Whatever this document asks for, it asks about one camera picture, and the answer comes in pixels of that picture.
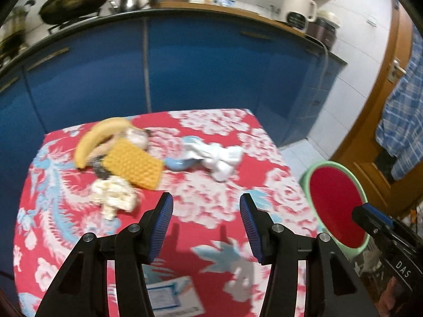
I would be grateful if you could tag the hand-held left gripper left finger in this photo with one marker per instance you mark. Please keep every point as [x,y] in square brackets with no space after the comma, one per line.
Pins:
[162,224]

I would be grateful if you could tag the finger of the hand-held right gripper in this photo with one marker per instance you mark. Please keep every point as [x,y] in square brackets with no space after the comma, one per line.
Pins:
[362,216]
[378,212]

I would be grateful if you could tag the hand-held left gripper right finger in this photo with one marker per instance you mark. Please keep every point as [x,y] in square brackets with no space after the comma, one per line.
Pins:
[252,228]

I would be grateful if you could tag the green-rimmed red basin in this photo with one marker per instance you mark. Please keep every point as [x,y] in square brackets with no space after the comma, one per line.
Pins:
[333,201]

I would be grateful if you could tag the small white paper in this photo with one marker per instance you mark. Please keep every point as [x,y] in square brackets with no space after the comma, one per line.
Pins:
[112,193]

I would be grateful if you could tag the small yellow foam fruit net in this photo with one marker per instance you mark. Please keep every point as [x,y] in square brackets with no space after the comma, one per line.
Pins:
[132,163]

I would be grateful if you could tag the white and blue cardboard box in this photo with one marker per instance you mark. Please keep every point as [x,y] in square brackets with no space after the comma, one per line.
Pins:
[172,299]

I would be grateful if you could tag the white cloth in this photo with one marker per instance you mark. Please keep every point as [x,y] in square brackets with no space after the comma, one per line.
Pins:
[218,160]

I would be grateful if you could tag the steel wool scrubber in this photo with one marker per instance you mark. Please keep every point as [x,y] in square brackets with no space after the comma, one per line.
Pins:
[99,168]

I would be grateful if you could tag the person's right hand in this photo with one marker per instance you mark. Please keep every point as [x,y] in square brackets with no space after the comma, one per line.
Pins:
[391,295]

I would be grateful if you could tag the red floral tablecloth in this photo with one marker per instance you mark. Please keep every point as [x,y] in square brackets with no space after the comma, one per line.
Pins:
[198,204]

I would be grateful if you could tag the wooden door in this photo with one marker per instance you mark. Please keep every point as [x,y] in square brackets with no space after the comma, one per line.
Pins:
[363,138]

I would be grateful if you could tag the garlic bulb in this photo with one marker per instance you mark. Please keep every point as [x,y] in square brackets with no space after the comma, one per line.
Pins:
[137,137]

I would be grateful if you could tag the ginger root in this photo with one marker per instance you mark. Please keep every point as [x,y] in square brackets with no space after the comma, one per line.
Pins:
[104,148]

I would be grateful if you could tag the blue plaid shirt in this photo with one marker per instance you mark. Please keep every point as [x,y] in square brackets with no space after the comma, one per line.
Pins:
[403,115]

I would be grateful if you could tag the yellow banana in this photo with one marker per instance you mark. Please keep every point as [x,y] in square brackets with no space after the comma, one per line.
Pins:
[95,135]

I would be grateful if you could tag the blue kitchen cabinet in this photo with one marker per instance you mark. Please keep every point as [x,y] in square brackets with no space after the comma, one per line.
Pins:
[198,66]

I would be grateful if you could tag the rice cooker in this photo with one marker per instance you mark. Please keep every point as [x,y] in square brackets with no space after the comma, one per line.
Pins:
[322,31]

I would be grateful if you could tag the gas stove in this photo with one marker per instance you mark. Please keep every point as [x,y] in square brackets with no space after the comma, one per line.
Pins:
[72,23]

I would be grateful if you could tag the white electric kettle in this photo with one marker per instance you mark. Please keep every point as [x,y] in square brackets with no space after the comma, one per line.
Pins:
[295,6]

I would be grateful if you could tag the small steel kettle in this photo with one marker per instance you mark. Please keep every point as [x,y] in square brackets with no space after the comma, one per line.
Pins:
[130,1]

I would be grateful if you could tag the white and blue packets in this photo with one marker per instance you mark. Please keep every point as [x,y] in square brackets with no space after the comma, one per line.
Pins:
[219,2]

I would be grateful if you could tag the dark wok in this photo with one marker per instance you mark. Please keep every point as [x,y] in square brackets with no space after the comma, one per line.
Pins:
[76,0]

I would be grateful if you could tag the steel steamer pot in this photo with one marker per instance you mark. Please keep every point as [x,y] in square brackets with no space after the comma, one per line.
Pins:
[15,29]

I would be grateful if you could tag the white wall socket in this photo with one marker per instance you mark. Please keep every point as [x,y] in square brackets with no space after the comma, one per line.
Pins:
[371,22]

